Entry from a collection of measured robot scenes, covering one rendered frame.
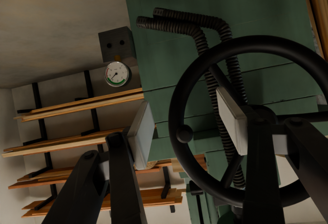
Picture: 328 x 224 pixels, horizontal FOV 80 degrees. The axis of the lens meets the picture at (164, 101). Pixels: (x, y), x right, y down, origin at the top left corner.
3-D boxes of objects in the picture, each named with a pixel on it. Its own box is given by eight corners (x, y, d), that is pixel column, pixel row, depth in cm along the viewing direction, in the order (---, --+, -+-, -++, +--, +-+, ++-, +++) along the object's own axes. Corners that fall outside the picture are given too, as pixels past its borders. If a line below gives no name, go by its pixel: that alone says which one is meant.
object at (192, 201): (204, 190, 85) (210, 224, 84) (202, 181, 94) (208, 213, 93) (184, 192, 86) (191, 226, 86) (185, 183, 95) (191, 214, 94)
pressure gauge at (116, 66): (124, 50, 47) (131, 84, 47) (129, 53, 51) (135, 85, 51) (100, 56, 48) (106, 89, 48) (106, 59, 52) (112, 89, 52)
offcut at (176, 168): (174, 152, 58) (177, 166, 58) (170, 157, 54) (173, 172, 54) (190, 151, 57) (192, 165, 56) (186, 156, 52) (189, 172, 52)
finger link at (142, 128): (146, 170, 15) (136, 171, 15) (155, 125, 21) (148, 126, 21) (135, 135, 14) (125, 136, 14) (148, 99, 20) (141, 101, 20)
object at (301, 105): (316, 95, 48) (318, 112, 48) (277, 96, 68) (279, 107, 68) (155, 123, 53) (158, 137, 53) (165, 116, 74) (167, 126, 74)
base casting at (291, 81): (319, 57, 47) (326, 94, 47) (249, 79, 104) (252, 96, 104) (140, 91, 53) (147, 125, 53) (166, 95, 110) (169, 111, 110)
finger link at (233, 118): (235, 118, 13) (247, 116, 13) (215, 87, 19) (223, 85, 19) (239, 156, 14) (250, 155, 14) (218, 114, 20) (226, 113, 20)
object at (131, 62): (126, 25, 50) (132, 56, 50) (138, 39, 62) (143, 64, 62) (95, 32, 51) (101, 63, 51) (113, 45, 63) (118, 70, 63)
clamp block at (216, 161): (276, 142, 40) (284, 185, 40) (254, 131, 53) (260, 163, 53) (203, 152, 42) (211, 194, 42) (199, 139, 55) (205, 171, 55)
